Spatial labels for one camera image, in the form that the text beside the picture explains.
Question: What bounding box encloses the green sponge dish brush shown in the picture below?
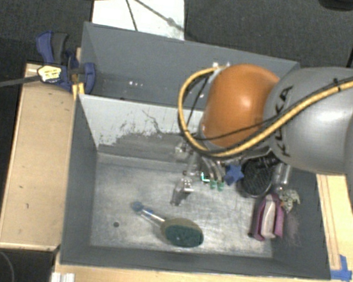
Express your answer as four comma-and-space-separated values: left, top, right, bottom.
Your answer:
127, 200, 208, 251

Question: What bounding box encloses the purple and white bottle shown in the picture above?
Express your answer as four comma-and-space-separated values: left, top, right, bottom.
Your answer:
248, 190, 289, 245

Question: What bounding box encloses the pale wood board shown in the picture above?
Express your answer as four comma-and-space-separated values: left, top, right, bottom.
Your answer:
0, 61, 85, 256

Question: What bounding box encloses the grey metal bin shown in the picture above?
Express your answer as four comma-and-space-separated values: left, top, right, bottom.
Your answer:
52, 20, 353, 282

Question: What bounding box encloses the blue star toy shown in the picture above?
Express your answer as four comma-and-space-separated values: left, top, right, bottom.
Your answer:
223, 163, 246, 189

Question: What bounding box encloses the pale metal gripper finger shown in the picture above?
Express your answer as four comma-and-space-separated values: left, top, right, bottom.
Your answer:
170, 182, 188, 208
179, 175, 197, 196

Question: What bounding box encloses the black oval mesh brush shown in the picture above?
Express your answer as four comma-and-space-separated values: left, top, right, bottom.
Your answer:
239, 158, 277, 201

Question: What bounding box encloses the camouflage toy animal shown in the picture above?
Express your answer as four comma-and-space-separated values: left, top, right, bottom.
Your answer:
277, 187, 303, 216

